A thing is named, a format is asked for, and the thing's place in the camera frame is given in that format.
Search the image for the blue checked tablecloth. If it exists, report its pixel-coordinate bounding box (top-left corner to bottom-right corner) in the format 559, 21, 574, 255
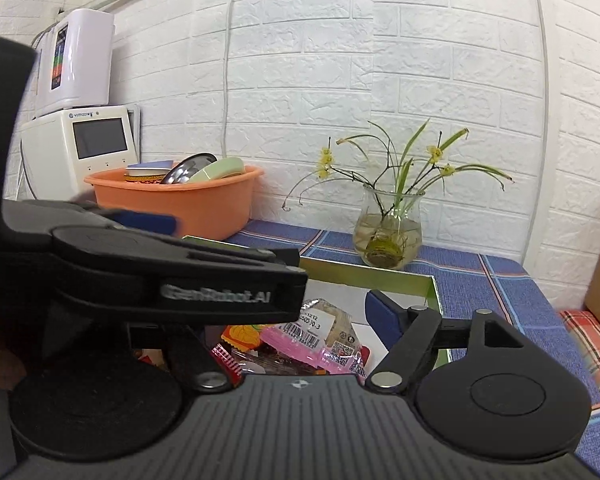
225, 219, 600, 476

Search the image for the glass vase with plant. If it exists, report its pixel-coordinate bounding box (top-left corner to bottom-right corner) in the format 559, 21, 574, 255
282, 119, 515, 211

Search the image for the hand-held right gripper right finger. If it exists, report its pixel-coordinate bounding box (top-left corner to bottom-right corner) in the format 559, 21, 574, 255
365, 290, 527, 394

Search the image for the orange snack packet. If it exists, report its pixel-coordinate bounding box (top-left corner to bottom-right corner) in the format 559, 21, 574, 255
222, 324, 264, 350

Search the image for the metal bowl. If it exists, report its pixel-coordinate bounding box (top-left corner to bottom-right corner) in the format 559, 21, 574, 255
160, 154, 219, 185

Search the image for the green cardboard box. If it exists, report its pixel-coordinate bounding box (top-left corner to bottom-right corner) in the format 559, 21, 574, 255
182, 235, 453, 386

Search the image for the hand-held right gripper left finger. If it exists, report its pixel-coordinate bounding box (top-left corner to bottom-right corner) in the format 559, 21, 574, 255
166, 324, 233, 394

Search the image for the white appliance with screen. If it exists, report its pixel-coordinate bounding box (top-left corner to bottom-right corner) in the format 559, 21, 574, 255
20, 105, 142, 202

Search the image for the pale green plate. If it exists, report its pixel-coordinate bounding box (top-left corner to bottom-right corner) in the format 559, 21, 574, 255
187, 157, 245, 184

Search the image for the red plaid cloth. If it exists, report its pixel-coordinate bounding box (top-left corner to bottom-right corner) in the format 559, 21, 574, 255
559, 309, 600, 412

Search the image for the orange plastic basin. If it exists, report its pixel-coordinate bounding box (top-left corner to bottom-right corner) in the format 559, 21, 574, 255
84, 162, 265, 242

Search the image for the white water purifier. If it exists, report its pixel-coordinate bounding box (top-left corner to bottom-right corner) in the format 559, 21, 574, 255
34, 9, 116, 112

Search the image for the red white-striped snack packet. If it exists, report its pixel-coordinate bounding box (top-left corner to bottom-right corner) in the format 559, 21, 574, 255
209, 344, 245, 386

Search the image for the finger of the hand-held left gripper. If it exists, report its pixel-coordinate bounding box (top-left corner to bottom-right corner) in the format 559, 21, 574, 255
100, 210, 177, 237
180, 239, 302, 268

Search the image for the pink-edged nut packet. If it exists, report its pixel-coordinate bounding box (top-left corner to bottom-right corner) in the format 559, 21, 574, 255
260, 297, 372, 377

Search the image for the blue-rimmed bowl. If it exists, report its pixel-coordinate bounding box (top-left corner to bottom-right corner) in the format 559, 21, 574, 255
124, 160, 175, 184

